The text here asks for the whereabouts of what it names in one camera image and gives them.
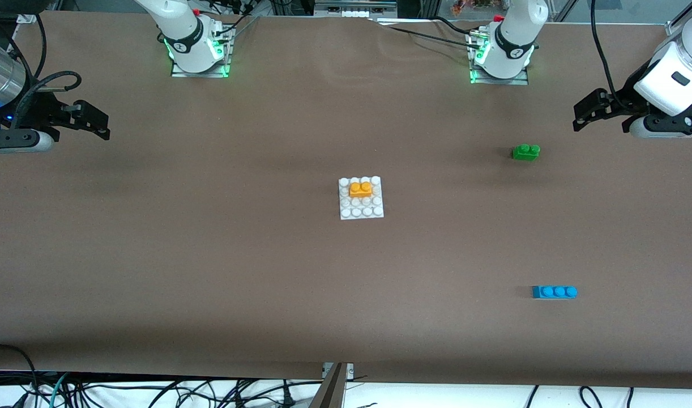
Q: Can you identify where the black cable bundle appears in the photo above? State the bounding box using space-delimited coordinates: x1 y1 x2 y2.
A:
69 375 324 408

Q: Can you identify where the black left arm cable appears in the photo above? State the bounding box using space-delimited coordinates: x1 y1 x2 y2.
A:
590 0 630 111

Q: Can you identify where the metal table edge bracket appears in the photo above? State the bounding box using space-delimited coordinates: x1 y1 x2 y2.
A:
309 363 355 408

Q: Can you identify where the black looped floor cable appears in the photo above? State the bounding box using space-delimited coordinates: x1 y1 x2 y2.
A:
0 344 38 408

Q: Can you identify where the blue three-stud block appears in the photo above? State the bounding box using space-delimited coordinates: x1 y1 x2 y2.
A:
532 285 578 299

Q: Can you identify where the aluminium corner profile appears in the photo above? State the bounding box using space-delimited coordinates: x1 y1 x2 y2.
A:
666 5 692 39

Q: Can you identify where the white studded base plate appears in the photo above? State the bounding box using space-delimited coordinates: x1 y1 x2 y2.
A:
339 176 385 220

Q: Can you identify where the aluminium frame rail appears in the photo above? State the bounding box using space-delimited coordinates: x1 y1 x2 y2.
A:
314 0 399 16

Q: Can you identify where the thick black table cable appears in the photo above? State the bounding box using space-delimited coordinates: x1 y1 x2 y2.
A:
431 16 480 35

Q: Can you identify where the brown table cover sheet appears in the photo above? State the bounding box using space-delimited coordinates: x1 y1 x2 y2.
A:
0 11 692 392

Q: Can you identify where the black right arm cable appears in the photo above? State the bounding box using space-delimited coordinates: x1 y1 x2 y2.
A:
0 11 82 134

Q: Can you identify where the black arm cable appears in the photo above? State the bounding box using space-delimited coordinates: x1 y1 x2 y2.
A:
0 11 82 134
590 0 630 111

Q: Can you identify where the orange background object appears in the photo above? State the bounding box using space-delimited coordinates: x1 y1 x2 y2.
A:
451 0 504 16

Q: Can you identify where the black base connector cable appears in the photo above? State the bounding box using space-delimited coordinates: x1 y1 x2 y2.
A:
213 14 262 40

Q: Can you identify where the teal floor cable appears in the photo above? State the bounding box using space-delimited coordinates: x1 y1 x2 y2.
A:
49 372 70 408

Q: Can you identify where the thin black table cable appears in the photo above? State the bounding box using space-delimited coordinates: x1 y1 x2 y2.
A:
374 22 485 45

